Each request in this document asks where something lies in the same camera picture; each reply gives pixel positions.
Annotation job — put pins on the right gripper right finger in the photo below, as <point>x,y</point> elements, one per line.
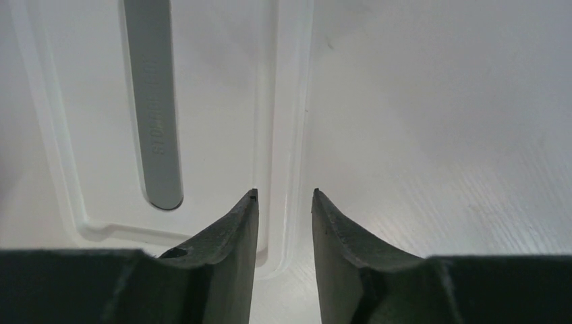
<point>363,279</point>

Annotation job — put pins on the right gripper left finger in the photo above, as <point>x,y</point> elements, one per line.
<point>206,279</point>

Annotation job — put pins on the translucent white bin lid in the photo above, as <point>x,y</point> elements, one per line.
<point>114,138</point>

